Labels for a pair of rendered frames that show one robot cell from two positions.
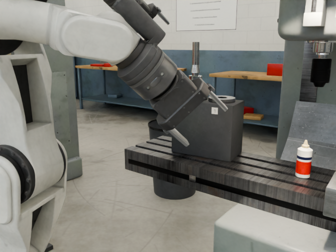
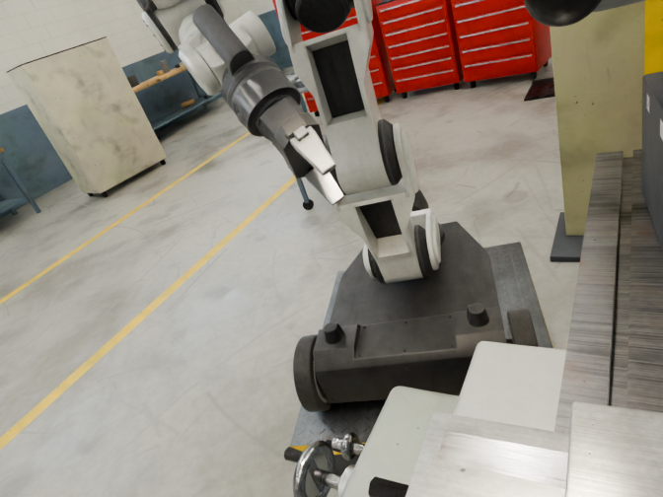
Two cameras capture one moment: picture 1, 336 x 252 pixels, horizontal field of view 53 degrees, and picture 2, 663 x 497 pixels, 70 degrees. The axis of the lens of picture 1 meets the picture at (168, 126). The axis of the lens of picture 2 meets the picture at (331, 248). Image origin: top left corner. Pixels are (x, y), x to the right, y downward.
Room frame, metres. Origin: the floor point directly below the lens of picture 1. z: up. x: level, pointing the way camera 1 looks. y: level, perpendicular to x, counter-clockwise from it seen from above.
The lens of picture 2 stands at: (0.65, -0.65, 1.36)
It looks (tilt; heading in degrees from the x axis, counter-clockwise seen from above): 28 degrees down; 91
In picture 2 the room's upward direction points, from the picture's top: 20 degrees counter-clockwise
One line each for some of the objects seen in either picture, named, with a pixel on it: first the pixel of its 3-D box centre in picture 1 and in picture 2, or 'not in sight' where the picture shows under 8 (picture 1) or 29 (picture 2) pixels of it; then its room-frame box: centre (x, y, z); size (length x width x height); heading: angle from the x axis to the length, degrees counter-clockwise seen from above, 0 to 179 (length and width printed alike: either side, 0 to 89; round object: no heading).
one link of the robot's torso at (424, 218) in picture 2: not in sight; (402, 245); (0.82, 0.49, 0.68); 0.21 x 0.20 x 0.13; 71
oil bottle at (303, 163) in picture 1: (304, 158); not in sight; (0.92, -0.39, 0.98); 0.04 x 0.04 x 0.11
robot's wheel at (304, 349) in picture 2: not in sight; (316, 372); (0.48, 0.32, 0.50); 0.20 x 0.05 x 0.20; 71
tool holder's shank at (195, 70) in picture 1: (195, 58); not in sight; (1.16, -0.09, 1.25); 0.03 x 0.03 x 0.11
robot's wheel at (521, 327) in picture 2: not in sight; (525, 351); (0.98, 0.15, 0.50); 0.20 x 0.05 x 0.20; 71
